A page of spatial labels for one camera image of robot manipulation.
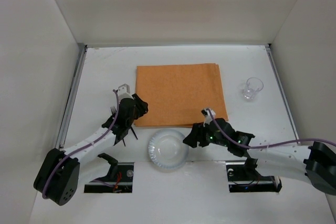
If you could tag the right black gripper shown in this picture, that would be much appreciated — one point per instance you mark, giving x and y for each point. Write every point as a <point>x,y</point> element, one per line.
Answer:
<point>199,133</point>

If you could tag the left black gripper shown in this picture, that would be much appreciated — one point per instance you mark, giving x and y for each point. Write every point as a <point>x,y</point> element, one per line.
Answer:
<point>122,128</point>

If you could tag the clear plastic plate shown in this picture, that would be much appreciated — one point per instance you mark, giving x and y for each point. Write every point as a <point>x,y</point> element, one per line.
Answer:
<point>167,150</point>

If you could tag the orange cloth napkin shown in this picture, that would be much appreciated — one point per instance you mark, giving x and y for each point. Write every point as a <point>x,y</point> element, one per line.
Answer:
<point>176,94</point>

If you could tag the clear plastic cup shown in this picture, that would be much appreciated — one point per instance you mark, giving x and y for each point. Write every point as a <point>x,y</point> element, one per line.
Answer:
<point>249,89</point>

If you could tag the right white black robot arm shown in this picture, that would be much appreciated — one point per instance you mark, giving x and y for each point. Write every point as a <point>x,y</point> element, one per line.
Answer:
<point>313,164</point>

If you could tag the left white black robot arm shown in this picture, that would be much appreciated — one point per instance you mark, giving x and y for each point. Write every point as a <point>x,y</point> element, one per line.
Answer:
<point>63,170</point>

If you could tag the black plastic fork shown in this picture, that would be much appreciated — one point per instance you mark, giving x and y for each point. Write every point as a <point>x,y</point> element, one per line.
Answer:
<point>113,109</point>

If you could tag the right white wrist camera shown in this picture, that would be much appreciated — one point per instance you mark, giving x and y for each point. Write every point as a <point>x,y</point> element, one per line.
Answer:
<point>209,115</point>

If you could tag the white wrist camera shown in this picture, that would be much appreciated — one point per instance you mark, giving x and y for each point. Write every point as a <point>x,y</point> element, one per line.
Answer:
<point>124,92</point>
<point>209,115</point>

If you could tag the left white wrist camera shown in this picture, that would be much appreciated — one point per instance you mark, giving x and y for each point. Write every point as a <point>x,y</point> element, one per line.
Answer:
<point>124,92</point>

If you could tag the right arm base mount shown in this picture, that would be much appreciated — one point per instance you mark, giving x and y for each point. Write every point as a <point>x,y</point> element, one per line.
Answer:
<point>243,178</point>

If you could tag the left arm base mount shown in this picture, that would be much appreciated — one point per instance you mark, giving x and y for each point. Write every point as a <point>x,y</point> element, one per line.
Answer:
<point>112,177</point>

